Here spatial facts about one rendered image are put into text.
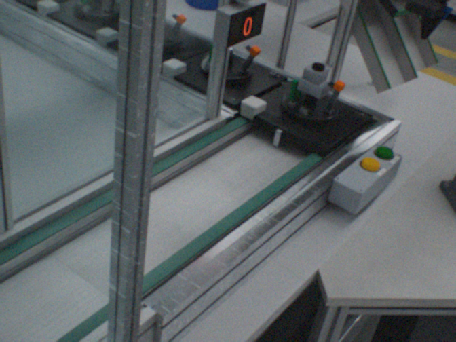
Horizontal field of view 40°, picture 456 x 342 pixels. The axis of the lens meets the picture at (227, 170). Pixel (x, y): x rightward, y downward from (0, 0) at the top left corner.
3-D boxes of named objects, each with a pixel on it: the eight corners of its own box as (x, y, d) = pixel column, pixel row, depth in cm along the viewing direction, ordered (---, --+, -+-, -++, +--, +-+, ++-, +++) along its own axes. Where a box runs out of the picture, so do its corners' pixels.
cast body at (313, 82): (328, 93, 148) (335, 67, 144) (319, 99, 145) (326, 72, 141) (298, 81, 152) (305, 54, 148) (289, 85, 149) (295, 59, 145)
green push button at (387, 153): (393, 158, 142) (396, 150, 141) (386, 164, 139) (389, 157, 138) (378, 150, 144) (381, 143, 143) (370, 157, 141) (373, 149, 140)
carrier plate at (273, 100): (371, 122, 155) (373, 115, 154) (324, 157, 139) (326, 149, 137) (291, 85, 166) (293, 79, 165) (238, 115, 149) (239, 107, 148)
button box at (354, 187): (395, 176, 146) (404, 155, 142) (355, 216, 131) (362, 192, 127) (369, 163, 149) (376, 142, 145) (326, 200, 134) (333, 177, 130)
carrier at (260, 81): (286, 83, 167) (296, 40, 159) (233, 112, 150) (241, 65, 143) (216, 52, 177) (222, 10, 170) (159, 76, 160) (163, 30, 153)
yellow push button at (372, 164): (381, 169, 137) (383, 162, 136) (372, 176, 135) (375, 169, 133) (364, 161, 139) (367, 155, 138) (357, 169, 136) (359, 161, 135)
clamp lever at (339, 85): (334, 110, 147) (346, 83, 143) (330, 112, 146) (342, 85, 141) (322, 102, 149) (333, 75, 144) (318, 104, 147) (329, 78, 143)
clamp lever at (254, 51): (248, 71, 159) (262, 49, 154) (243, 73, 157) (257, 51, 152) (238, 62, 159) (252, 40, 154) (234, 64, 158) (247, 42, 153)
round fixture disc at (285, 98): (346, 113, 153) (348, 106, 152) (318, 133, 143) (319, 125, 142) (298, 91, 159) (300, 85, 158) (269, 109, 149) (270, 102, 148)
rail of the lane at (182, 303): (391, 155, 161) (403, 118, 155) (158, 359, 99) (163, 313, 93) (372, 146, 164) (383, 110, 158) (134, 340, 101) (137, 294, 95)
